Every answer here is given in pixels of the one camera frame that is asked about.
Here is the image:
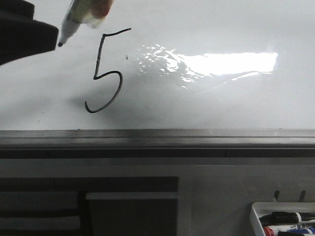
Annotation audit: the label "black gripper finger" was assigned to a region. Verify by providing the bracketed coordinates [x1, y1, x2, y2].
[0, 0, 59, 65]

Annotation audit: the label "white whiteboard with frame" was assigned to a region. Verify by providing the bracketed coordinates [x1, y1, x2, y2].
[0, 0, 315, 159]

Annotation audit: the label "red capped whiteboard marker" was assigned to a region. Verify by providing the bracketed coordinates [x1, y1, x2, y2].
[263, 225, 315, 236]

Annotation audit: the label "black capped whiteboard marker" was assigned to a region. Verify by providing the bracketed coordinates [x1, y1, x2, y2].
[259, 211, 315, 226]

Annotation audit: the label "white plastic marker tray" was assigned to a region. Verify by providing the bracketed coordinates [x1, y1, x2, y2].
[250, 202, 315, 236]

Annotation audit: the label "white marker with taped magnet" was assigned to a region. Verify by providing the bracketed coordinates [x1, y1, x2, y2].
[58, 0, 114, 47]

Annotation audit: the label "black felt storage pockets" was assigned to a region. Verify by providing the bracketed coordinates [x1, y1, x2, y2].
[0, 177, 179, 236]

